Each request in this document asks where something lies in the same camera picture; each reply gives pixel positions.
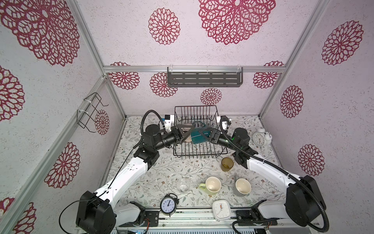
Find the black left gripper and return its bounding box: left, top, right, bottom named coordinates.
left=154, top=124, right=193, bottom=152

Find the white square clock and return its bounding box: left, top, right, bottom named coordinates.
left=212, top=200, right=231, bottom=221

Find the clear drinking glass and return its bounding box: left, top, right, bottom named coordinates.
left=177, top=178, right=190, bottom=194

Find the light green mug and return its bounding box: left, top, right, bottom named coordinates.
left=198, top=176, right=222, bottom=196

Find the black wire dish rack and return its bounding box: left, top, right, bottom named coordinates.
left=173, top=105, right=228, bottom=159

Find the black alarm clock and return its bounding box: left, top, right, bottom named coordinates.
left=160, top=193, right=179, bottom=216

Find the amber glass cup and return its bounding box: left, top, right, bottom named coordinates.
left=221, top=157, right=234, bottom=172

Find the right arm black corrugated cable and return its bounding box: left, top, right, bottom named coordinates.
left=219, top=116, right=330, bottom=233

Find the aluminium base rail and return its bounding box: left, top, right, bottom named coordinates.
left=74, top=207, right=316, bottom=234

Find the grey cream mug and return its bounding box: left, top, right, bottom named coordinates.
left=233, top=178, right=252, bottom=197

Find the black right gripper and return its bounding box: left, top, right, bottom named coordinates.
left=201, top=130, right=240, bottom=155

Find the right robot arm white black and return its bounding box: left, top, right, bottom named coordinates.
left=198, top=127, right=329, bottom=233

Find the white twin bell alarm clock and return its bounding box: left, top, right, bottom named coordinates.
left=252, top=128, right=272, bottom=147

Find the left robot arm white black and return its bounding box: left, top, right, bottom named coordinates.
left=76, top=124, right=194, bottom=234

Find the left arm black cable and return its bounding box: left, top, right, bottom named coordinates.
left=58, top=110, right=166, bottom=234

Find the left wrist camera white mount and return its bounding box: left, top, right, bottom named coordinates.
left=163, top=115, right=175, bottom=132

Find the grey wall shelf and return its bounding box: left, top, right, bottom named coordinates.
left=167, top=67, right=243, bottom=88

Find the black wire wall holder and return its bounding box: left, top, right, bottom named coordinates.
left=76, top=92, right=110, bottom=136

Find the dark green mug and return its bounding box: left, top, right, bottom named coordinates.
left=191, top=121, right=209, bottom=145

